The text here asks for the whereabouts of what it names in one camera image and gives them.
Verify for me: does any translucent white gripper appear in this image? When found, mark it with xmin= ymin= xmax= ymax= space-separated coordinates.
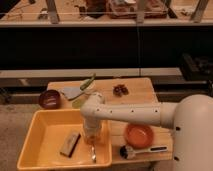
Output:
xmin=83 ymin=117 xmax=102 ymax=144

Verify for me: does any white cup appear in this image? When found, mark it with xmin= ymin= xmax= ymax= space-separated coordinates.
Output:
xmin=80 ymin=79 xmax=96 ymax=96

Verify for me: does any brown pine cone toy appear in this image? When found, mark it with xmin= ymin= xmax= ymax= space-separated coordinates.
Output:
xmin=113 ymin=84 xmax=129 ymax=97

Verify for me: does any purple bowl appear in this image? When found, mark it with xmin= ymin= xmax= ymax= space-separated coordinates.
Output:
xmin=38 ymin=89 xmax=61 ymax=109

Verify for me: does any wooden tray board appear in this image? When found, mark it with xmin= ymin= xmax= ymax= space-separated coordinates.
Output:
xmin=46 ymin=77 xmax=174 ymax=165

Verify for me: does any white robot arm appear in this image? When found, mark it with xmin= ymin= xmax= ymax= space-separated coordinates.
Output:
xmin=80 ymin=92 xmax=213 ymax=171

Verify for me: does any brown scrubbing block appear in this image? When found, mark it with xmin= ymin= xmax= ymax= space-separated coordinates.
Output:
xmin=60 ymin=132 xmax=81 ymax=157

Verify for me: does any black bristle brush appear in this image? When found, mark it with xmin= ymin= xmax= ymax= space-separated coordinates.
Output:
xmin=120 ymin=145 xmax=168 ymax=160

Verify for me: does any silver metal fork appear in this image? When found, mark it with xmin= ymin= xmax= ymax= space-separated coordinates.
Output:
xmin=91 ymin=144 xmax=97 ymax=163

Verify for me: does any grey blue cloth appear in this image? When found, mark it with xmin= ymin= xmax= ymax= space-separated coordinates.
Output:
xmin=60 ymin=87 xmax=83 ymax=100

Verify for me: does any green round lid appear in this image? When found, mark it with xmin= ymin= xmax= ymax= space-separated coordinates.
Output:
xmin=72 ymin=99 xmax=85 ymax=109

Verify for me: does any yellow plastic tub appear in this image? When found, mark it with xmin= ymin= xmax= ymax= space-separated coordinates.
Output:
xmin=17 ymin=109 xmax=112 ymax=171

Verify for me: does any orange bowl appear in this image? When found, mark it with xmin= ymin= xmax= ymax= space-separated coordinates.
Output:
xmin=124 ymin=124 xmax=154 ymax=148

